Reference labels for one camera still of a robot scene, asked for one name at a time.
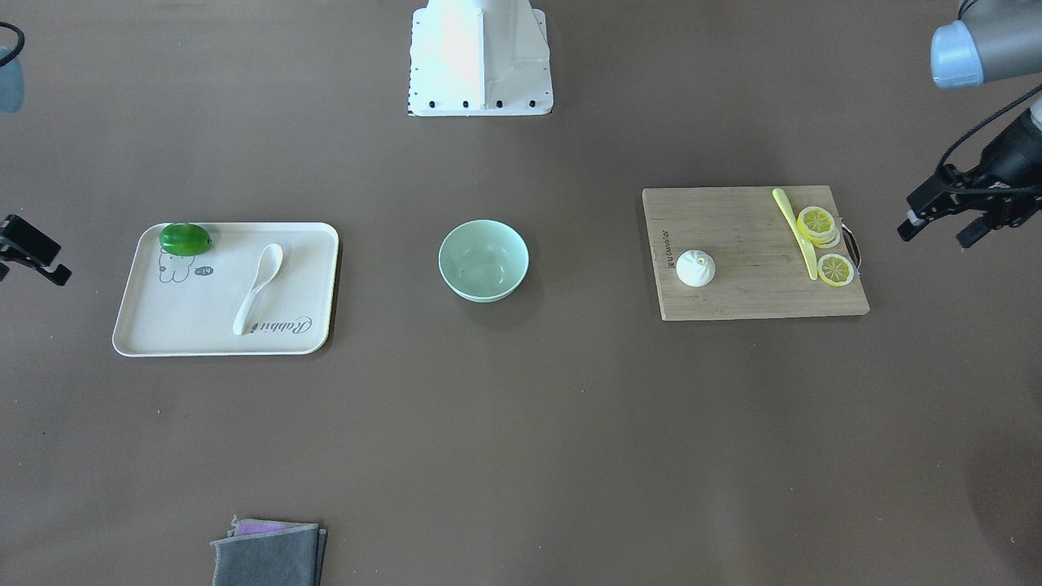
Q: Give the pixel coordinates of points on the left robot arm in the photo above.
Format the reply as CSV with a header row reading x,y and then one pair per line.
x,y
988,41

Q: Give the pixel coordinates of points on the purple cloth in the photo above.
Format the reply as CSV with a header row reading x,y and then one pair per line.
x,y
253,526

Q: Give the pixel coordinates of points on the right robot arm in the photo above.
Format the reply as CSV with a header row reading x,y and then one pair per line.
x,y
12,95

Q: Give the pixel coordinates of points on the stacked lemon slices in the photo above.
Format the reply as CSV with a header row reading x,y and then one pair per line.
x,y
819,227

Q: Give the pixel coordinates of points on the yellow plastic knife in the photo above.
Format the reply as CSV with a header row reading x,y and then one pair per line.
x,y
805,246

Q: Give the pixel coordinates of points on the wooden cutting board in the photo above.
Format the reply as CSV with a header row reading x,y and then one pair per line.
x,y
760,272

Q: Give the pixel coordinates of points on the white plastic spoon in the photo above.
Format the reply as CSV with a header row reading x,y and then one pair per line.
x,y
267,267

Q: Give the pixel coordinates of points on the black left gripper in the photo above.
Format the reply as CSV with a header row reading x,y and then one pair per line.
x,y
1014,151

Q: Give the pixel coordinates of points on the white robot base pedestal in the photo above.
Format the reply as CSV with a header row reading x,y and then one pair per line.
x,y
479,58

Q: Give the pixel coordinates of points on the cream rabbit serving tray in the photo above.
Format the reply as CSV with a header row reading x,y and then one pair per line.
x,y
185,306

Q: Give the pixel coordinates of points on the mint green bowl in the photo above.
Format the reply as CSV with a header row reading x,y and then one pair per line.
x,y
483,260

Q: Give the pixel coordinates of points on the green lime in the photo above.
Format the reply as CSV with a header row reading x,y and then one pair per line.
x,y
185,239

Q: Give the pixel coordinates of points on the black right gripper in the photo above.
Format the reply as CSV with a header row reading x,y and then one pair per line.
x,y
29,242

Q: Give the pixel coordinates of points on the white steamed bun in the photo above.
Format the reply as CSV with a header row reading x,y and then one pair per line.
x,y
695,268

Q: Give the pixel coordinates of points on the folded grey cloth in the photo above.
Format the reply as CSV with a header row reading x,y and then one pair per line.
x,y
288,557

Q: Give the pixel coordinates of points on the single lemon slice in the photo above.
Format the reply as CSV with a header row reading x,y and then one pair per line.
x,y
836,270

